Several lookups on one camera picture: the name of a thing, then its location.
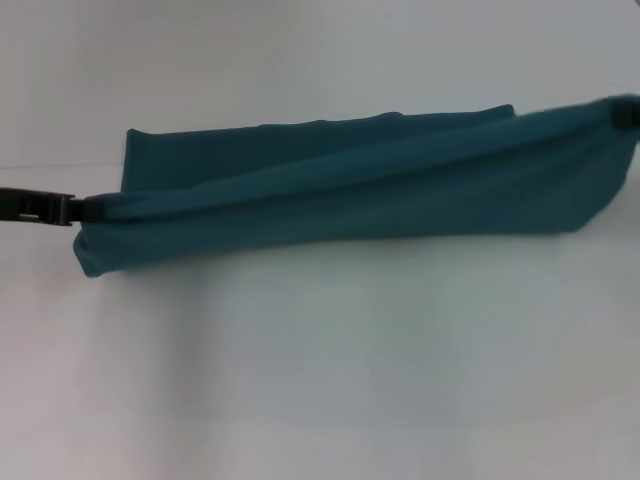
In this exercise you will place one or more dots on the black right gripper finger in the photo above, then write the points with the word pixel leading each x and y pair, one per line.
pixel 627 116

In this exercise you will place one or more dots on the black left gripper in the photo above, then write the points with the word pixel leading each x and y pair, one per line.
pixel 35 206

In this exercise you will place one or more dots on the blue shirt with FREE print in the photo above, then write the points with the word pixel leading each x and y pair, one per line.
pixel 350 200

